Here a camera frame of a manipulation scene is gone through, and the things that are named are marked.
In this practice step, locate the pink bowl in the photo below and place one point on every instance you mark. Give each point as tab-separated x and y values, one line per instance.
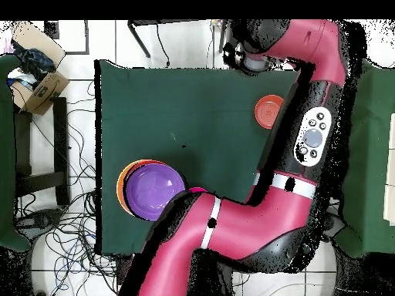
197	189

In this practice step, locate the purple bowl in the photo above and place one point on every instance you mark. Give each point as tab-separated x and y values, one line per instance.
151	191

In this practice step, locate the wide red bowl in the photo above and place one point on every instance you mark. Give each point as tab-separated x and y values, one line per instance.
124	191

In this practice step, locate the small orange bowl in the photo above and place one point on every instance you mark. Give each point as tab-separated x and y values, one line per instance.
267	111

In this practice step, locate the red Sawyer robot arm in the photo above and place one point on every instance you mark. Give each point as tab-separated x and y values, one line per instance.
247	228

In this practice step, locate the dark green table cloth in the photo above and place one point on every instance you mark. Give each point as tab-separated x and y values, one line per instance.
185	108

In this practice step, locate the black bench stand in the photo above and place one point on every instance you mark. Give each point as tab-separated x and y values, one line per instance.
60	148

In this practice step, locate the black chair base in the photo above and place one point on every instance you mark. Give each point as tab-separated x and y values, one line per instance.
40	220

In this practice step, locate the cardboard box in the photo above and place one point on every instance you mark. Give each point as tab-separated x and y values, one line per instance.
46	89

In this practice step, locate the green covered table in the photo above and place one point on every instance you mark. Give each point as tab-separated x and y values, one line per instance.
370	154
7	154

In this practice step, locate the black metal table frame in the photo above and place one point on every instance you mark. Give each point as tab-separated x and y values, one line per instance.
139	38

